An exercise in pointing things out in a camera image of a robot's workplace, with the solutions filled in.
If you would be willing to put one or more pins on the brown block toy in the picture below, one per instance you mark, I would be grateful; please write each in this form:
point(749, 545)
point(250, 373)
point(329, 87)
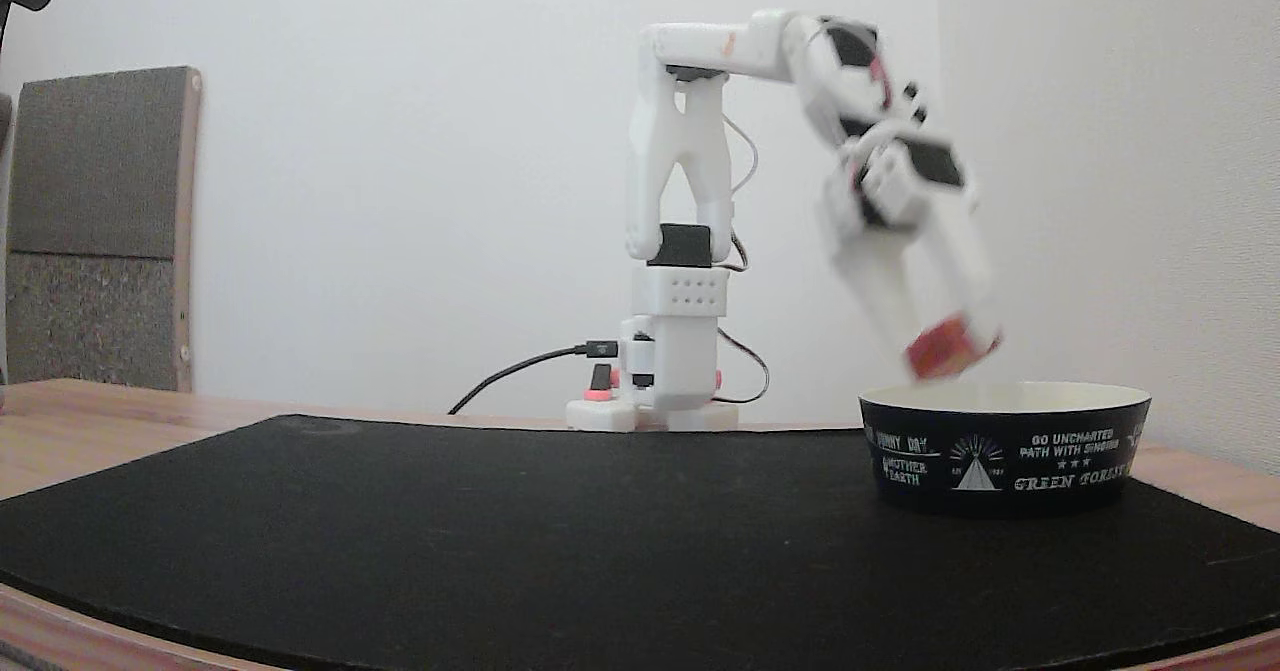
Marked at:
point(945, 348)

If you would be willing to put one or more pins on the grey cardboard scratch board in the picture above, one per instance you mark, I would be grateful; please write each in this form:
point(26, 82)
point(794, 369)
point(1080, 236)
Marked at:
point(95, 231)

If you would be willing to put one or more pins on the navy paper bowl, white print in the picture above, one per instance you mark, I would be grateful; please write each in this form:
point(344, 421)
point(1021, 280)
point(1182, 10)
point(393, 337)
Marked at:
point(1000, 451)

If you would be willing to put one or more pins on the black desk mat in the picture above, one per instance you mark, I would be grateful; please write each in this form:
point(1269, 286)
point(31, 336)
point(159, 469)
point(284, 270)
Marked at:
point(560, 541)

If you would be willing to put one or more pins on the black and orange table clamp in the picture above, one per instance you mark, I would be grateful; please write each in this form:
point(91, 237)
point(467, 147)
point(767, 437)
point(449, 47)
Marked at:
point(600, 381)

